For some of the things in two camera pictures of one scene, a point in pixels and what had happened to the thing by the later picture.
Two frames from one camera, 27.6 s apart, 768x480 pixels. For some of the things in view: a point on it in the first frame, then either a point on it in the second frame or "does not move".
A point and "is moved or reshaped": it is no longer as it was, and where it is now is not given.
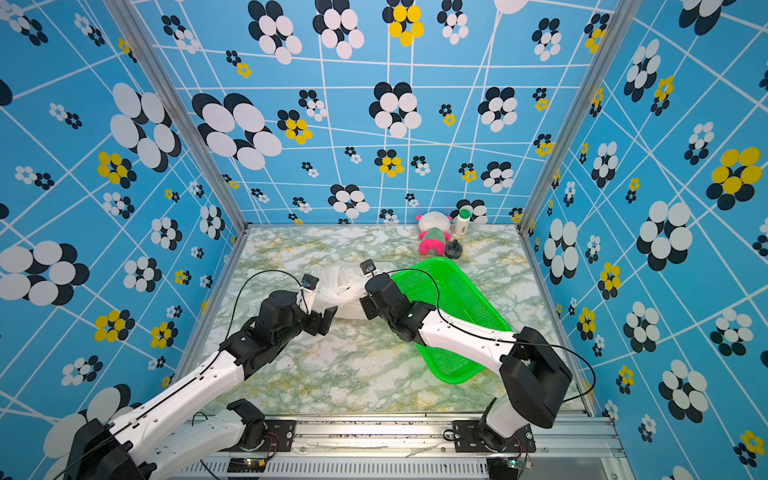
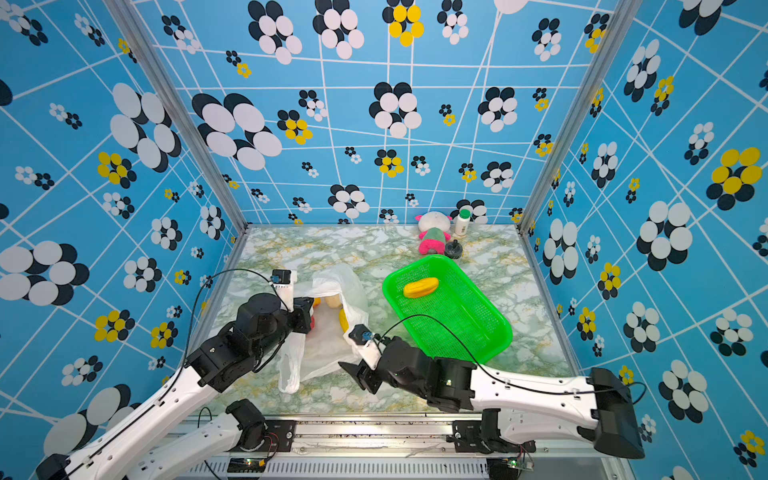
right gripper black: x=372 y=298 -> x=366 y=369
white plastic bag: x=339 y=287 is moved or reshaped
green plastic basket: x=446 y=284 does not move
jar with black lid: x=453 y=249 does not move
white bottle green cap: x=462 y=222 does not move
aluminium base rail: x=582 y=448 does not move
